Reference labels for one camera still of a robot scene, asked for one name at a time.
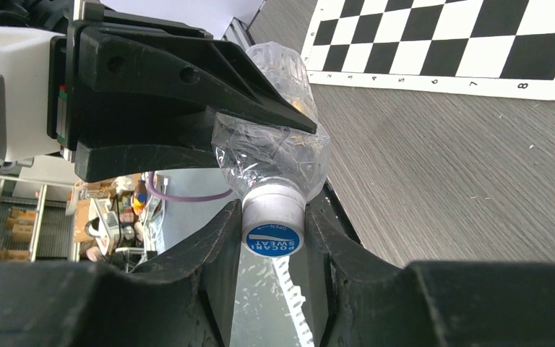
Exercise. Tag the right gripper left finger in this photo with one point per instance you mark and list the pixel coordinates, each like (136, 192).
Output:
(182, 297)

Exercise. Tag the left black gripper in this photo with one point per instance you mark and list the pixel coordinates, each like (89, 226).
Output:
(121, 66)

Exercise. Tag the clear bottle blue cap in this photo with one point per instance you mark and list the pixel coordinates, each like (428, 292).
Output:
(250, 154)

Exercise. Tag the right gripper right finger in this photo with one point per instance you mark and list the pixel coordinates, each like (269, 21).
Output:
(358, 299)

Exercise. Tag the black white chessboard mat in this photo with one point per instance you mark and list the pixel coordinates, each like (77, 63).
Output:
(489, 48)

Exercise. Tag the grey slotted cable duct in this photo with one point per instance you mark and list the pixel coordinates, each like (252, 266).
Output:
(294, 300)

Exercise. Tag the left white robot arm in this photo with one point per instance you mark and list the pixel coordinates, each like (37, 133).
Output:
(24, 65)

